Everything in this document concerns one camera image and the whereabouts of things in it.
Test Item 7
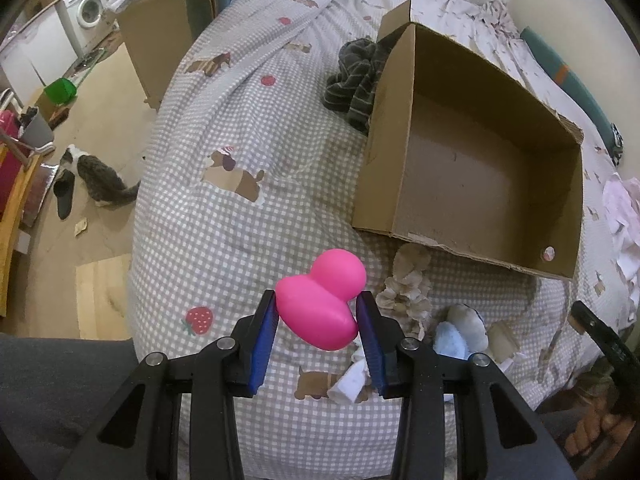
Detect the brown cardboard box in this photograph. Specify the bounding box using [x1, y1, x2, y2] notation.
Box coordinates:
[352, 2, 584, 280]

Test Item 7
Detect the tall cardboard panel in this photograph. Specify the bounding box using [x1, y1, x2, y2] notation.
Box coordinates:
[117, 0, 192, 110]

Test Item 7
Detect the green bucket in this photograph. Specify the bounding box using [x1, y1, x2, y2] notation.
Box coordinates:
[43, 77, 77, 106]

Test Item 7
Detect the wooden chair frame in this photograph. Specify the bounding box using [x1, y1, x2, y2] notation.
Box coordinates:
[1, 130, 43, 318]

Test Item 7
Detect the teal pillow with orange stripe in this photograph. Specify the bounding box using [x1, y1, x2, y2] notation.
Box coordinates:
[521, 27, 624, 166]

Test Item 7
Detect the grey trash bin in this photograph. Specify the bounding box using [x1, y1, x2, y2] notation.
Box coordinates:
[20, 106, 54, 148]

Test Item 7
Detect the white knotted cloth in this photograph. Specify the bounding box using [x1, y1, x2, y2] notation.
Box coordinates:
[326, 348, 371, 405]

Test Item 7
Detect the dark striped cloth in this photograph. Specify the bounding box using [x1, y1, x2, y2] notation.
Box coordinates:
[322, 37, 390, 134]

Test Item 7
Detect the white washing machine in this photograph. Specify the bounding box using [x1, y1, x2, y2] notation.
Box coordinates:
[55, 0, 114, 58]

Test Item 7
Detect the pink rubber duck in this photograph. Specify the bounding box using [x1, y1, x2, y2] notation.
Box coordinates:
[274, 248, 367, 351]

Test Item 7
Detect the pink crumpled cloth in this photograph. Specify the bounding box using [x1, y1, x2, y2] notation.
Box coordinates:
[602, 172, 640, 318]

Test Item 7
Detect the beige ruffled scrunchie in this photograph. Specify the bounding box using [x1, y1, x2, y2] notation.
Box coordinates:
[375, 243, 433, 340]

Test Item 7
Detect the tabby and white cat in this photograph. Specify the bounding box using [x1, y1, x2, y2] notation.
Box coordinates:
[61, 144, 140, 207]

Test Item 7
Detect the blue and white plush toy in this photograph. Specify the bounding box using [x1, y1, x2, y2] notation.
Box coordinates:
[433, 304, 489, 361]

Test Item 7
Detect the black slipper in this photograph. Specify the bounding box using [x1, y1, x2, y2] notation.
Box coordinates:
[53, 169, 75, 220]

